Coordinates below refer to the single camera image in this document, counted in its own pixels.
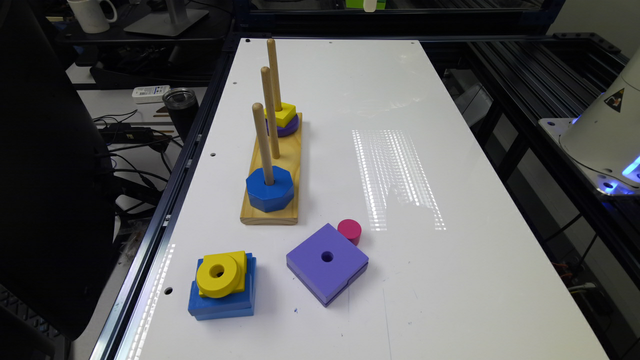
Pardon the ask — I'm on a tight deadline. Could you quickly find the purple round disc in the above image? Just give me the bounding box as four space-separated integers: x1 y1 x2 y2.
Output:
276 115 300 138

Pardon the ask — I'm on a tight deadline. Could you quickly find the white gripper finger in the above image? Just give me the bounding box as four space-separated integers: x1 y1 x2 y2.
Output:
363 0 377 12

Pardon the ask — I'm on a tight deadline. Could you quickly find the wooden peg base board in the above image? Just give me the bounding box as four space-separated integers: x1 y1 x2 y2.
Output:
240 112 303 225

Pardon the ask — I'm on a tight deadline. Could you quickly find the middle wooden peg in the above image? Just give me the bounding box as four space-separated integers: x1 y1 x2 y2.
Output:
261 66 280 159

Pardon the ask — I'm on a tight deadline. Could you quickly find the white mug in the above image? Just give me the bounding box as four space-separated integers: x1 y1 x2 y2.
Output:
67 0 118 34

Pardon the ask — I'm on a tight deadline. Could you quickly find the rear wooden peg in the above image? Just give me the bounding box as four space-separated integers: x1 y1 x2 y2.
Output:
267 38 282 111

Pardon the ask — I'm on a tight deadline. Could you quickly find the blue octagon block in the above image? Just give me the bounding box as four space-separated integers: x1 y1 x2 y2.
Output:
246 166 294 212

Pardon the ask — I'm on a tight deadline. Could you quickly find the black tumbler cup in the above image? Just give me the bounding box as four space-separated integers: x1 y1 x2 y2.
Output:
162 88 199 140

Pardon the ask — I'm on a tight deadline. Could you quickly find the large purple square block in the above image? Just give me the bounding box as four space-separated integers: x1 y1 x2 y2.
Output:
286 223 369 307

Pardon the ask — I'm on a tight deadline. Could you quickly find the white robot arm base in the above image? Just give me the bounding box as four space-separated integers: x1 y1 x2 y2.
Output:
538 54 639 196

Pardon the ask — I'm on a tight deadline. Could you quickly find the yellow ring block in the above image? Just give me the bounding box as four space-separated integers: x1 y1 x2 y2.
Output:
196 251 248 299

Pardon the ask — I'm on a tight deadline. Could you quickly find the monitor stand base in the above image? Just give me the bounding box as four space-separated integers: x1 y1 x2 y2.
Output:
124 0 209 37

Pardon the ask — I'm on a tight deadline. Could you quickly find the green square block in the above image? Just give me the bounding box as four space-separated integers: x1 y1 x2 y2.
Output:
345 0 386 10

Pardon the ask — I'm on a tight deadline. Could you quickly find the pink cylinder block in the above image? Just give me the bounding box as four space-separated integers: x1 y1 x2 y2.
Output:
337 219 362 246

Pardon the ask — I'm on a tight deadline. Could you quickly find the small yellow square block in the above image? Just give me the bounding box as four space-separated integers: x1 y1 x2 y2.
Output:
274 103 296 128

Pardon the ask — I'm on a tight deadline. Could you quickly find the blue square block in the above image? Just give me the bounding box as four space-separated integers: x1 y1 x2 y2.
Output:
188 253 256 321

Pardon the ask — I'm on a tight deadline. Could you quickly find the black office chair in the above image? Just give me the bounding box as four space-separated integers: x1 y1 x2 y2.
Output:
1 1 117 340

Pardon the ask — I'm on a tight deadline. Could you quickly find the front wooden peg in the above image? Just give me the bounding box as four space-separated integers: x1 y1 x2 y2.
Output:
252 102 275 186

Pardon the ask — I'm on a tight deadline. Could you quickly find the wooden peg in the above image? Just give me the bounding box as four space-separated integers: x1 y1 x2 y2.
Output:
261 66 280 159
267 38 282 111
252 102 275 186

